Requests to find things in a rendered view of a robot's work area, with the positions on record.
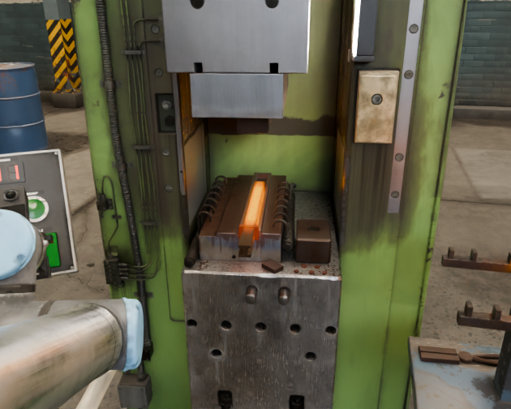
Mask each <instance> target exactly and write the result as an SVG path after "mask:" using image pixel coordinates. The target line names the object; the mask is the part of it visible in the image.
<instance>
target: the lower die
mask: <svg viewBox="0 0 511 409"><path fill-rule="evenodd" d="M258 174H267V175H268V177H267V182H266V186H265V190H264V198H263V202H262V206H261V210H260V218H259V222H258V225H259V240H254V244H253V248H252V253H251V258H249V257H238V253H239V249H240V248H238V242H239V225H244V222H245V218H246V215H247V210H248V206H249V204H250V200H251V194H252V191H253V188H254V185H255V181H256V176H257V175H258ZM281 181H286V175H272V173H258V172H255V173H254V175H238V177H237V178H227V184H225V179H224V180H223V183H224V184H225V189H224V190H223V185H221V189H222V191H223V196H221V191H220V189H219V191H218V194H219V195H220V197H221V199H220V200H219V201H218V196H216V198H215V200H216V201H217V205H218V207H217V208H216V205H215V202H213V207H214V209H215V213H214V214H213V210H212V209H210V211H209V213H210V214H211V215H212V221H211V222H209V216H207V218H206V221H205V223H204V225H203V228H202V230H201V232H200V235H199V243H200V259H201V260H245V261H267V260H270V259H271V260H274V261H276V262H281V248H282V237H283V227H284V223H283V222H277V223H276V224H275V226H274V227H272V224H273V222H274V221H276V220H277V219H282V220H284V218H285V216H284V215H282V214H278V215H277V216H276V219H273V216H274V214H275V213H277V212H283V213H284V212H285V208H282V207H280V208H278V209H277V211H276V212H274V209H275V208H276V207H277V205H286V202H285V201H283V200H281V201H279V202H278V203H277V205H275V202H276V201H277V200H278V199H280V198H284V199H286V195H279V197H278V199H276V196H277V194H278V193H277V189H278V188H279V187H277V185H278V184H279V183H280V182H281ZM232 255H235V256H236V258H235V259H233V258H232Z"/></svg>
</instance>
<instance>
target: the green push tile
mask: <svg viewBox="0 0 511 409"><path fill-rule="evenodd" d="M46 235H52V236H53V239H54V243H50V244H49V246H48V247H46V255H47V256H48V257H49V265H50V268H54V267H59V266H61V261H60V255H59V249H58V238H57V234H56V233H55V232H54V233H48V234H46Z"/></svg>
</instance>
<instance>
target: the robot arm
mask: <svg viewBox="0 0 511 409"><path fill-rule="evenodd" d="M50 243H54V239H53V236H52V235H46V234H45V232H40V231H39V230H38V229H37V228H36V227H35V226H34V225H32V224H31V223H30V216H29V207H28V196H27V193H26V191H25V188H24V187H23V186H20V187H10V188H4V189H0V409H58V408H59V407H60V406H61V405H63V404H64V403H65V402H66V401H68V400H69V399H70V398H72V397H73V396H74V395H76V394H77V393H78V392H80V391H81V390H82V389H83V388H84V387H85V386H87V385H88V384H90V383H91V382H92V381H94V380H95V379H97V378H99V377H101V376H103V375H104V374H106V373H107V372H108V371H109V370H122V371H123V372H125V371H127V370H128V369H135V368H137V367H138V366H139V365H140V361H141V357H142V352H143V342H144V316H143V309H142V305H141V303H140V301H138V300H137V299H127V298H121V299H86V300H51V301H35V297H36V292H35V291H36V285H35V284H36V280H39V279H43V278H52V275H51V269H50V265H49V257H48V256H47V255H46V247H48V246H49V244H50ZM38 268H39V269H38Z"/></svg>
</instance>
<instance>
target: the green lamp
mask: <svg viewBox="0 0 511 409"><path fill-rule="evenodd" d="M28 207H29V216H30V218H31V219H37V218H39V217H41V216H42V215H43V214H44V212H45V205H44V203H43V202H42V201H40V200H38V199H31V200H29V201H28Z"/></svg>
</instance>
